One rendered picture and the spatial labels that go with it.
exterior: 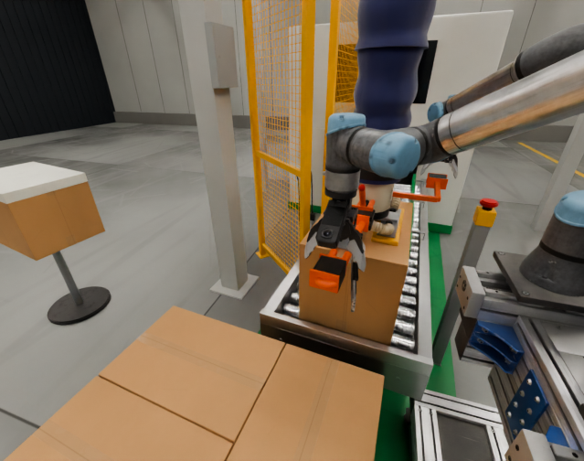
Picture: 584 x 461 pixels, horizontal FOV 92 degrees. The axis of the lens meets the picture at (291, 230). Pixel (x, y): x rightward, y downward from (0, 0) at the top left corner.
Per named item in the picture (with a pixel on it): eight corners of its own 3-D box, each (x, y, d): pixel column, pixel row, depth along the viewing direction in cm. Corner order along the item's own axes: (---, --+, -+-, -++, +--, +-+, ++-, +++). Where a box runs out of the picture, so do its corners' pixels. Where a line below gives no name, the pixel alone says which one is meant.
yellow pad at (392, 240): (382, 209, 139) (384, 199, 137) (404, 212, 135) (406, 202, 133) (370, 241, 111) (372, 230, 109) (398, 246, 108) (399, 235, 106)
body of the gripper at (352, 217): (356, 229, 72) (362, 183, 66) (349, 245, 65) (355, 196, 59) (327, 223, 74) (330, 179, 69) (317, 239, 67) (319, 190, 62)
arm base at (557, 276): (573, 266, 81) (589, 236, 76) (606, 302, 68) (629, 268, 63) (511, 258, 85) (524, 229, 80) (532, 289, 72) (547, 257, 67)
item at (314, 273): (319, 268, 78) (320, 252, 76) (345, 274, 76) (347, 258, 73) (308, 285, 71) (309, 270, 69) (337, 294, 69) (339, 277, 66)
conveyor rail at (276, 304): (355, 187, 325) (357, 172, 316) (360, 188, 324) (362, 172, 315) (263, 339, 137) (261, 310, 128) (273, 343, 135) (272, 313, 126)
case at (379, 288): (333, 252, 178) (336, 192, 160) (399, 266, 165) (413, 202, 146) (298, 318, 129) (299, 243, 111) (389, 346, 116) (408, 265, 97)
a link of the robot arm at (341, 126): (347, 117, 51) (319, 113, 57) (342, 176, 56) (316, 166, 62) (378, 114, 54) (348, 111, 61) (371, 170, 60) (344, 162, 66)
